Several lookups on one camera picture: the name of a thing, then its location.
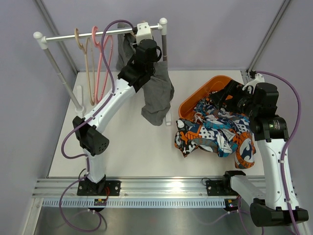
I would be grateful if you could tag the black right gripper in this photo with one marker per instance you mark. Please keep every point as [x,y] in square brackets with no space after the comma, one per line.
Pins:
[234,88]

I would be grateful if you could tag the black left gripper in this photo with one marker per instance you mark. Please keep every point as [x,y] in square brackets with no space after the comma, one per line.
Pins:
[156,58]

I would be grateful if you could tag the blue orange patterned shorts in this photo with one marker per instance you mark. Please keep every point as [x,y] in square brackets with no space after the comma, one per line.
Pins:
[217,131]

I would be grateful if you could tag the grey sweat shorts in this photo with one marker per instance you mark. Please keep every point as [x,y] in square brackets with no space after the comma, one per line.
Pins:
[158,91]

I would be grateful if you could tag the orange black camouflage shorts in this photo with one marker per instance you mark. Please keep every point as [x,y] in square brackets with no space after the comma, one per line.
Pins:
[210,98]

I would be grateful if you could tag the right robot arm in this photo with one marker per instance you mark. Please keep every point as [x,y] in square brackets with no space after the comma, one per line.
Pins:
[278,206]

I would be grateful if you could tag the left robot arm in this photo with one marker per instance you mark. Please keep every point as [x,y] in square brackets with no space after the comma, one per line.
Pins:
[89,129]

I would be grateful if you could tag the orange plastic basket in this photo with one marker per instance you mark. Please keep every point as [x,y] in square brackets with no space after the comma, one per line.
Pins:
[215,84]

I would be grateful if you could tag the white and metal clothes rack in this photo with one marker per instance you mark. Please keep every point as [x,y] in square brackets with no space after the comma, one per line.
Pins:
[77,100]

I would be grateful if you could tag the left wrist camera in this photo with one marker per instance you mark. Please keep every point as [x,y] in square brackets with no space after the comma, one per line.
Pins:
[143,32]

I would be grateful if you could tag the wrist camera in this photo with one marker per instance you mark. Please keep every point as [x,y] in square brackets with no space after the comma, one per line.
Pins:
[251,85]
[143,32]

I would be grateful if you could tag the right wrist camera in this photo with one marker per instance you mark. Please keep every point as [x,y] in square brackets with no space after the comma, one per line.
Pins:
[251,85]

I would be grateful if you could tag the aluminium mounting rail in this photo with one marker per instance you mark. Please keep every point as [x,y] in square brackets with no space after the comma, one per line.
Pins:
[151,187]

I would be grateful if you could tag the white slotted cable duct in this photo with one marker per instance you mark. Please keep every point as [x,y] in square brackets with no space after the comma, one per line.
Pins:
[135,203]

